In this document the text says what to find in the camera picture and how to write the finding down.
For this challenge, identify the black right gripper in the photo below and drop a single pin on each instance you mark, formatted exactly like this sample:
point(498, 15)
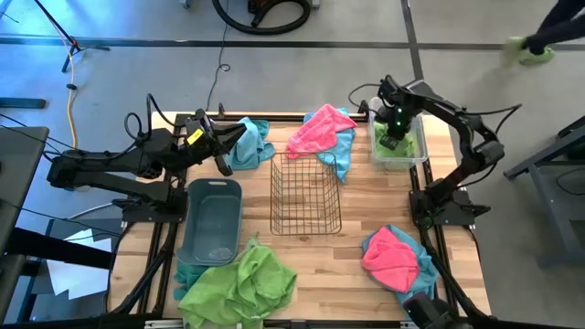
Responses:
point(395, 137)

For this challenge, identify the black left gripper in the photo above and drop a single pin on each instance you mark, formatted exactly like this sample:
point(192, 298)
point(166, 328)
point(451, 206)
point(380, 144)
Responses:
point(203, 146)

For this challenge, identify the green microfiber towel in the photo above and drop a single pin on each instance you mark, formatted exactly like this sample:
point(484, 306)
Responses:
point(237, 288)
point(409, 147)
point(380, 146)

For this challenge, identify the blue microfiber towel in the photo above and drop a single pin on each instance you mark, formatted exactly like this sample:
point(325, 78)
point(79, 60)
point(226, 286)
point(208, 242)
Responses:
point(340, 160)
point(251, 146)
point(427, 274)

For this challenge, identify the clear plastic bin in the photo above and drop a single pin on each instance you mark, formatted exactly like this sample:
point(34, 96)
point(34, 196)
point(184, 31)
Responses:
point(420, 157)

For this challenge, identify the pink microfiber towel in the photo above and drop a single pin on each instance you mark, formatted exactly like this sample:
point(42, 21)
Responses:
point(320, 130)
point(388, 260)

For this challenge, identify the teal plastic basket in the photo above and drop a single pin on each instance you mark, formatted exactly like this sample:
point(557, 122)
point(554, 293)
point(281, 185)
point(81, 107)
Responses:
point(215, 228)

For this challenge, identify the teal microfiber towel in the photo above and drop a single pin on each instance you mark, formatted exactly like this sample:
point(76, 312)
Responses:
point(187, 276)

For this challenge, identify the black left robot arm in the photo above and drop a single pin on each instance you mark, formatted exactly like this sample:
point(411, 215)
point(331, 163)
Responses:
point(100, 162)

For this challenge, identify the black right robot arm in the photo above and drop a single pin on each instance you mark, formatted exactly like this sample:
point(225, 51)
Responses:
point(457, 116)

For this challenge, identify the black table clamp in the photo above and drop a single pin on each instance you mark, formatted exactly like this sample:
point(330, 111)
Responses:
point(363, 109)
point(221, 109)

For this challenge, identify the green cloth bundle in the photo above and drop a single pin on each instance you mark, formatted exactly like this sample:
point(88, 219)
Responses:
point(539, 57)

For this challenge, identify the black tripod stand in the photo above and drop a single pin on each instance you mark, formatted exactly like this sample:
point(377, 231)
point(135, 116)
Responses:
point(75, 46)

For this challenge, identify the black bulky device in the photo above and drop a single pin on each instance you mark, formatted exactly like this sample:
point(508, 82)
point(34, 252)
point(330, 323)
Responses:
point(434, 313)

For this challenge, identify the black floor beam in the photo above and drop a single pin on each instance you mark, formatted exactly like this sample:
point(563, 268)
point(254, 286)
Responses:
point(59, 249)

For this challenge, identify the black flat floor bar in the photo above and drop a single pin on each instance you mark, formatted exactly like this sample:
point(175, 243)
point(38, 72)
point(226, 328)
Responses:
point(23, 103)

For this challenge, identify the white paper sheet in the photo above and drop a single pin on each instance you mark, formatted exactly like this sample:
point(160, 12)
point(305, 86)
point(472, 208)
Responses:
point(75, 281)

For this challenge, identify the black desk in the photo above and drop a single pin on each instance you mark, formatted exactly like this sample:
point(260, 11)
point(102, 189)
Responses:
point(20, 164)

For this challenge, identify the black aluminium table frame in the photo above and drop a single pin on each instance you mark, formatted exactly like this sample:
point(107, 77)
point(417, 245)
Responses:
point(279, 117)

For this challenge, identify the dark metal table frame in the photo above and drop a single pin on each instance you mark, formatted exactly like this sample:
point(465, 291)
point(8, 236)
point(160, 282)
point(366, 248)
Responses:
point(555, 215)

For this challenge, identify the silver metal bracket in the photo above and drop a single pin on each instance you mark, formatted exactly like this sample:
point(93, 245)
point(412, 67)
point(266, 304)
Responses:
point(169, 324)

